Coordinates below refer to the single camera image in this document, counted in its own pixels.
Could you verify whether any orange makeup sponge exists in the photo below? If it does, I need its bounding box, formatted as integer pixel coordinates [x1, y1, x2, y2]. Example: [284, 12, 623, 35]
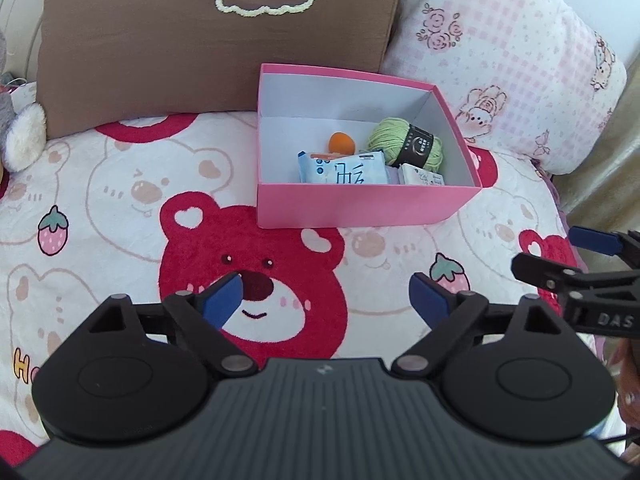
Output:
[327, 131, 356, 155]

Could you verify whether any white tissue pack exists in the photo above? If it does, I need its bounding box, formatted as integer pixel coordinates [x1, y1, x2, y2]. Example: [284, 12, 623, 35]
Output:
[398, 163, 445, 187]

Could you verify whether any beige bed sheet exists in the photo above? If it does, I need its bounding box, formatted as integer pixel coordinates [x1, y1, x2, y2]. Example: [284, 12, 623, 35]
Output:
[547, 55, 640, 271]

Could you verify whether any green yarn ball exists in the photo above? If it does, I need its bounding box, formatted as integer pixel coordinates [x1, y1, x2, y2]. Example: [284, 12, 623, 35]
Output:
[367, 117, 445, 171]

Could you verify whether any cream bed headboard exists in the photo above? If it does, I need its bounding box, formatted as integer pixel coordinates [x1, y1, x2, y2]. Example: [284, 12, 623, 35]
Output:
[0, 0, 48, 86]

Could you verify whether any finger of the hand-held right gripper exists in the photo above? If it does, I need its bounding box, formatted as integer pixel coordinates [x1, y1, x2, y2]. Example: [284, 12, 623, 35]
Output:
[569, 226, 640, 257]
[510, 252, 640, 294]

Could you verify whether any person's right hand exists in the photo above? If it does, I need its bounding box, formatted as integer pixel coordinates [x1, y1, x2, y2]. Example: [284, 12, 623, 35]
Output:
[616, 337, 640, 411]

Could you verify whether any blue wet wipes pack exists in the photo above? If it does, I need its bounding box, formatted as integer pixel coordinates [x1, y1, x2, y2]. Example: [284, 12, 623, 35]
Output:
[297, 150, 391, 186]

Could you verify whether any brown embroidered pillow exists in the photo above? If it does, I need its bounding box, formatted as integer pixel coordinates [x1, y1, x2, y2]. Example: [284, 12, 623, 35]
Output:
[37, 0, 407, 142]

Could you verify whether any red bear printed blanket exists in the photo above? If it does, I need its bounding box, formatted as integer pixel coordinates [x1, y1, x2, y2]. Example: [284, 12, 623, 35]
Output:
[0, 110, 591, 466]

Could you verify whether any pink checked pillow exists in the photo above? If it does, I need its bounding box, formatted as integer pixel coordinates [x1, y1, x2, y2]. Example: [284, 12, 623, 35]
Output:
[380, 0, 628, 176]

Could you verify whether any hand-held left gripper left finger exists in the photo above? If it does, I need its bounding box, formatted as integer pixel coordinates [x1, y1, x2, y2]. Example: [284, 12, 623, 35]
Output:
[89, 271, 257, 377]

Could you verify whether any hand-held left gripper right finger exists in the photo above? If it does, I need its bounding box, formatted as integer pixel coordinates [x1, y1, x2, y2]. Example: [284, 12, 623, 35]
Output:
[391, 272, 567, 377]

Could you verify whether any pink cardboard box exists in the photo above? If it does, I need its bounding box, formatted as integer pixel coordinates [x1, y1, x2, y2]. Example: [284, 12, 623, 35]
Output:
[256, 63, 483, 230]

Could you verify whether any black cable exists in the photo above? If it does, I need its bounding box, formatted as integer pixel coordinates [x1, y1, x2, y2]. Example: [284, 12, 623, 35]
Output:
[597, 427, 640, 456]

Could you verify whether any grey white plush toy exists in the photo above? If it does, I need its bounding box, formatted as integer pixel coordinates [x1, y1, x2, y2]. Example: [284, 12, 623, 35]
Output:
[0, 27, 48, 173]

